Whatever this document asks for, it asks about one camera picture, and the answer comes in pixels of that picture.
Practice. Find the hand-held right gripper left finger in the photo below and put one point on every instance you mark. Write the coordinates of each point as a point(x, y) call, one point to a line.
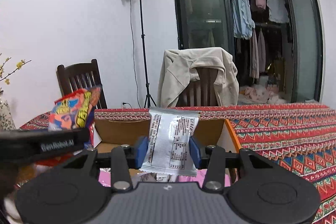
point(141, 151)

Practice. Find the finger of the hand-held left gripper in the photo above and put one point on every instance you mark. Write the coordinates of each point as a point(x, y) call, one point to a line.
point(65, 136)

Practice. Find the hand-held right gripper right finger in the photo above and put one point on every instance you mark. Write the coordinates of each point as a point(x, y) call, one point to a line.
point(195, 151)

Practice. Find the white printed snack packet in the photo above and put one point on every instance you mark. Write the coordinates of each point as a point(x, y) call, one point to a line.
point(170, 140)

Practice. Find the colourful red blue snack packet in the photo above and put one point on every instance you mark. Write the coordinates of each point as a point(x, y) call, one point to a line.
point(73, 108)

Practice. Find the orange cardboard box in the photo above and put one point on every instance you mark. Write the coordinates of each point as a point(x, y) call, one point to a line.
point(118, 132)

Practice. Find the floral ceramic vase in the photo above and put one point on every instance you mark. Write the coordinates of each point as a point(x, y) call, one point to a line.
point(5, 113)

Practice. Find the dark wooden chair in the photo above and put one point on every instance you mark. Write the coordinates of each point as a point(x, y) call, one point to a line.
point(78, 67)

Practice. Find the wooden chair with jacket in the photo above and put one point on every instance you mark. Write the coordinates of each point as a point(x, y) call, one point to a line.
point(202, 82)

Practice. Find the beige jacket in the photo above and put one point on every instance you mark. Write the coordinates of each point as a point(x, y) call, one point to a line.
point(178, 71)

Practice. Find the yellow flower branches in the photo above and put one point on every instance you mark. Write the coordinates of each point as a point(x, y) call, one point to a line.
point(19, 64)

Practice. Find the white pink cloth pile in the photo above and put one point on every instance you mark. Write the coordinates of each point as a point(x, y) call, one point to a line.
point(260, 94)

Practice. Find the beige hanging garment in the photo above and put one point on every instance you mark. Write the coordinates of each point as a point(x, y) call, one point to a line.
point(261, 50)
point(254, 53)

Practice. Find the blue denim shirt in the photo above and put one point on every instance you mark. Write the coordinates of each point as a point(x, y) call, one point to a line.
point(241, 11)

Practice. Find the black framed sliding glass door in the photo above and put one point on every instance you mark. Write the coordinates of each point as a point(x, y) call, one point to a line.
point(199, 3)

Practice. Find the white hanging garment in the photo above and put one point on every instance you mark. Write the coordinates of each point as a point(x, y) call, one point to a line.
point(277, 7)

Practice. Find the wall socket with plug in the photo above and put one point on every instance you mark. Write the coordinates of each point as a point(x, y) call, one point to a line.
point(126, 105)

